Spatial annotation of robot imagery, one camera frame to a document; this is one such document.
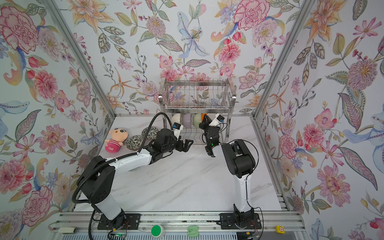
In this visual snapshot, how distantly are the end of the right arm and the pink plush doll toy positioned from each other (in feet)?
1.76

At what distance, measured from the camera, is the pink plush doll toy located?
0.97m

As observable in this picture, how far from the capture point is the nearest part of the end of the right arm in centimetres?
78
